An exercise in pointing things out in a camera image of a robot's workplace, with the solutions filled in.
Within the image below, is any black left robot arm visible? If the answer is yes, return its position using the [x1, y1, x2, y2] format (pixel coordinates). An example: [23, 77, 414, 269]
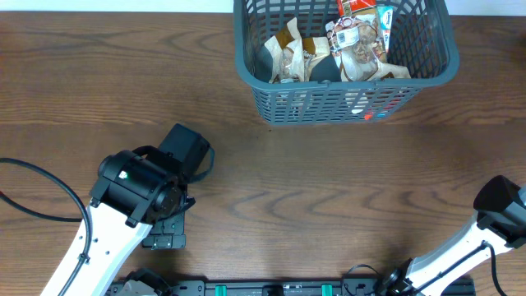
[42, 124, 215, 295]

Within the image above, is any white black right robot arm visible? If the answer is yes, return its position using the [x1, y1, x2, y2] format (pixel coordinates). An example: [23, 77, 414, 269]
[375, 175, 525, 295]

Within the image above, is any blue Kleenex tissue pack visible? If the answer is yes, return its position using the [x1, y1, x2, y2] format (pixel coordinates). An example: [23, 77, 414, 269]
[376, 6, 394, 53]

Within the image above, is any grey plastic lattice basket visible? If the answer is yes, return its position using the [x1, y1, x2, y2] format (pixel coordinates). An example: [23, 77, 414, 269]
[233, 0, 459, 125]

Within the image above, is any black camera cable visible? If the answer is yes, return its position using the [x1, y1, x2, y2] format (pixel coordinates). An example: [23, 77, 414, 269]
[0, 157, 94, 296]

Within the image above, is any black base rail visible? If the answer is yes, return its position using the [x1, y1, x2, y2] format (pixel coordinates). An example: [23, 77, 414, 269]
[104, 269, 477, 296]

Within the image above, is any beige brown snack bag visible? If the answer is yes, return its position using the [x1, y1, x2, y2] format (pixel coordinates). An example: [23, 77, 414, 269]
[325, 12, 410, 81]

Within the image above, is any red San Remo spaghetti pack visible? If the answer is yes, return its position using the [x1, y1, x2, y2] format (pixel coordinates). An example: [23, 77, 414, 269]
[336, 0, 376, 16]

